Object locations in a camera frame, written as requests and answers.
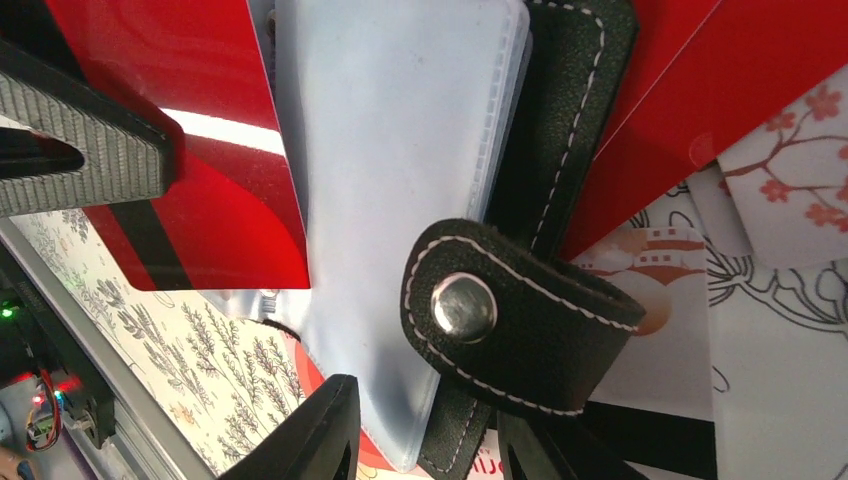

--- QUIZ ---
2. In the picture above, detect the red card left pair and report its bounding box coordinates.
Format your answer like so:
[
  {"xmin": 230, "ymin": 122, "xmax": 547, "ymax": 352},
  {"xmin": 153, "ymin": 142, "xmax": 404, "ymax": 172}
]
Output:
[{"xmin": 561, "ymin": 1, "xmax": 847, "ymax": 260}]

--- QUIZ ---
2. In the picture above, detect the black leather card holder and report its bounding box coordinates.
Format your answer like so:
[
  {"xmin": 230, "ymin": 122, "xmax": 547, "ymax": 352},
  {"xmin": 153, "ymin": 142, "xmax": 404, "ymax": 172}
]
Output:
[{"xmin": 276, "ymin": 1, "xmax": 644, "ymax": 479}]

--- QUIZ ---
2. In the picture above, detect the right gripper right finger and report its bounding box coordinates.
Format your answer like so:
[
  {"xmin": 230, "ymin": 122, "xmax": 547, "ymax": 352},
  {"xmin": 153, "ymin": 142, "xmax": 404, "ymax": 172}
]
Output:
[{"xmin": 497, "ymin": 412, "xmax": 646, "ymax": 480}]

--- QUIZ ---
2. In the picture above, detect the white floral card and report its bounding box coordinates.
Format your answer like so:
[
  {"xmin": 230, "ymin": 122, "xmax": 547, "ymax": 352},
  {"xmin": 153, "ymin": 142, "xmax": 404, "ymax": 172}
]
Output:
[{"xmin": 569, "ymin": 62, "xmax": 848, "ymax": 425}]

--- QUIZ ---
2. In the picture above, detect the aluminium rail frame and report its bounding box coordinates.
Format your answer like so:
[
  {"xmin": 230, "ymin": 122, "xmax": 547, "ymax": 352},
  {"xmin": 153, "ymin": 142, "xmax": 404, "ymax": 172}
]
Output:
[{"xmin": 1, "ymin": 219, "xmax": 216, "ymax": 479}]

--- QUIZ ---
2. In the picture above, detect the floral patterned table mat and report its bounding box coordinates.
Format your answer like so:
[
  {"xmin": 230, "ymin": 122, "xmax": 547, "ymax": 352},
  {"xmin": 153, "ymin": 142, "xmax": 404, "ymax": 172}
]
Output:
[{"xmin": 12, "ymin": 209, "xmax": 847, "ymax": 479}]

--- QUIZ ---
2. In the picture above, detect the red card with stripe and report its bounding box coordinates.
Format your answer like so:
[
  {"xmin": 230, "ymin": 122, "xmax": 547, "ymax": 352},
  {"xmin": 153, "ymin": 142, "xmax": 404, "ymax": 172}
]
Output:
[{"xmin": 48, "ymin": 0, "xmax": 310, "ymax": 291}]

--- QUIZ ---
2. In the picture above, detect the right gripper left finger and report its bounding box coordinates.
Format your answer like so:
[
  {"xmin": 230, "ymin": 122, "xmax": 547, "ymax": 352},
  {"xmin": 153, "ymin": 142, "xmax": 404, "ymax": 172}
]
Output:
[{"xmin": 219, "ymin": 374, "xmax": 361, "ymax": 480}]

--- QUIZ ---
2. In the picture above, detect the white card red circle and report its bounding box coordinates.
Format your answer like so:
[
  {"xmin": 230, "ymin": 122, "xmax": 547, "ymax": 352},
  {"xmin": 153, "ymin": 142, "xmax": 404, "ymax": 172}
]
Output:
[{"xmin": 291, "ymin": 337, "xmax": 518, "ymax": 480}]

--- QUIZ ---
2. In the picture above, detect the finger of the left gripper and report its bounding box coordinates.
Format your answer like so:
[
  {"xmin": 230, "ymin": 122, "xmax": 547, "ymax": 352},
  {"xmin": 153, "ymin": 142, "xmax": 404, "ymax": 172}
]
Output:
[{"xmin": 1, "ymin": 42, "xmax": 177, "ymax": 217}]

